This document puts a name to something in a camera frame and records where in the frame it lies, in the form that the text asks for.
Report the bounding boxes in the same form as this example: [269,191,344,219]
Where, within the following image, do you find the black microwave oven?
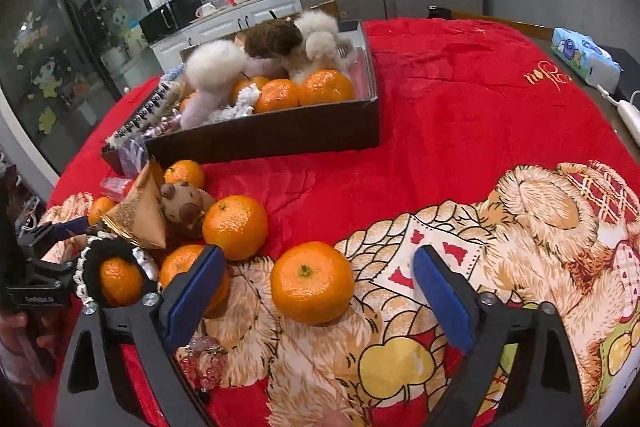
[139,0,202,44]

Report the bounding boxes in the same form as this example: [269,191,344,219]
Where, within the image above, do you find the white kitchen cabinet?
[151,0,302,72]

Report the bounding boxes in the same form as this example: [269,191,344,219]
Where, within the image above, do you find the kraft paper pyramid pack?
[100,160,166,251]

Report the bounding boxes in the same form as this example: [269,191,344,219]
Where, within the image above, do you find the wooden chair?
[426,5,554,42]
[299,0,341,20]

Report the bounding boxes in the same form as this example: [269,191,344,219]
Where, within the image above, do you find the cream fluffy plush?
[288,10,354,84]

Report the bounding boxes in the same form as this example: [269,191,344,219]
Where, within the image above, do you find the mandarin beside capybara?
[202,195,268,262]

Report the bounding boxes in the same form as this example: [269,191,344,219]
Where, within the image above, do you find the dark brown cardboard tray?
[101,19,381,176]

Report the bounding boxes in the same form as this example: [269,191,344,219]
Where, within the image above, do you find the mandarin in tray right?
[299,69,356,106]

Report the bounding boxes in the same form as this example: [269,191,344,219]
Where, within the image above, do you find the orange mandarin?
[270,242,355,325]

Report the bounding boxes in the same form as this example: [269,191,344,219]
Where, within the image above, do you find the dark brown fuzzy scrunchie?
[244,20,303,58]

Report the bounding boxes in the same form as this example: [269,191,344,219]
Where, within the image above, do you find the black glass sliding door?
[1,0,162,172]

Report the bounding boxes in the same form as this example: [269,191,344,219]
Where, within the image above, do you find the brown capybara plush toy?
[160,181,215,230]

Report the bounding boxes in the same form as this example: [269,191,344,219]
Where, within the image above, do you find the black white lace scrunchie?
[72,232,160,308]

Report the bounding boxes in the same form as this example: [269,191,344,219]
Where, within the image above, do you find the white fluffy pompom plush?
[180,40,248,130]

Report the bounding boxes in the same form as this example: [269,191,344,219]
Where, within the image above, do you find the blue tissue pack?
[551,27,622,95]

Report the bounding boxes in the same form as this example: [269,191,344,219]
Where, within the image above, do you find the mandarin in tray middle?
[255,79,299,114]

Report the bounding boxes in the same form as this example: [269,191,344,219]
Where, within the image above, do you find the operator hand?
[1,312,56,357]

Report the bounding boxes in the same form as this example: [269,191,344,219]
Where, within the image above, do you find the mandarin in tray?
[299,69,356,106]
[255,79,299,114]

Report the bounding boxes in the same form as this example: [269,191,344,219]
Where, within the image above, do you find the red printed blanket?
[29,17,640,427]

